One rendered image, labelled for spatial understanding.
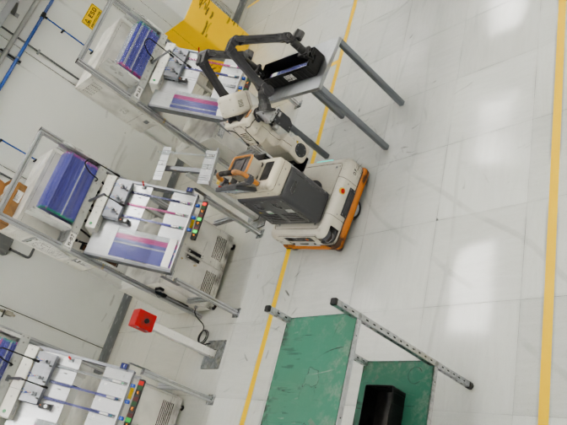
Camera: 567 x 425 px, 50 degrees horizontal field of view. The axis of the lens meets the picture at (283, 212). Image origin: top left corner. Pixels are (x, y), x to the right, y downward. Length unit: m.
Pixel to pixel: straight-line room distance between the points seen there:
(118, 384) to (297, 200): 1.77
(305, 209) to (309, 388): 1.73
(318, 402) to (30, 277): 4.13
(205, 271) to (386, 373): 2.37
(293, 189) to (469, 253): 1.23
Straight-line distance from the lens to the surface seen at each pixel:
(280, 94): 4.56
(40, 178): 4.99
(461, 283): 3.64
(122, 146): 6.96
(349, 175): 4.39
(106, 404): 4.44
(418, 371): 3.13
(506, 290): 3.48
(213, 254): 5.27
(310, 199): 4.17
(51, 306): 6.31
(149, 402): 4.87
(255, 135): 4.16
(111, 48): 5.67
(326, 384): 2.63
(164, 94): 5.53
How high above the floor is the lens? 2.78
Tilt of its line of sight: 33 degrees down
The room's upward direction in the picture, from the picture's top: 55 degrees counter-clockwise
